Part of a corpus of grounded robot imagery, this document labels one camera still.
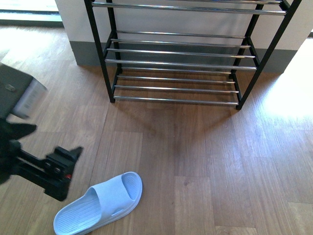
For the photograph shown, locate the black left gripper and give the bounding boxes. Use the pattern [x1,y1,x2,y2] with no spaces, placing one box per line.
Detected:
[0,119,83,201]

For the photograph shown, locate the light blue slipper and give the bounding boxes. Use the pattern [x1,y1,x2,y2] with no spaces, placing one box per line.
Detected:
[53,172,143,235]

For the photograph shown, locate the black metal shoe rack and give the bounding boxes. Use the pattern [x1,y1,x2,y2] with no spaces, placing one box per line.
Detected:
[84,0,301,110]

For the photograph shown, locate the left floor window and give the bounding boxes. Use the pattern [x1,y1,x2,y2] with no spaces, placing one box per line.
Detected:
[0,0,63,27]

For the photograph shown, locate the grey camera box on gripper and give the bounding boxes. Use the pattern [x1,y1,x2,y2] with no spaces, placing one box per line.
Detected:
[0,64,47,119]

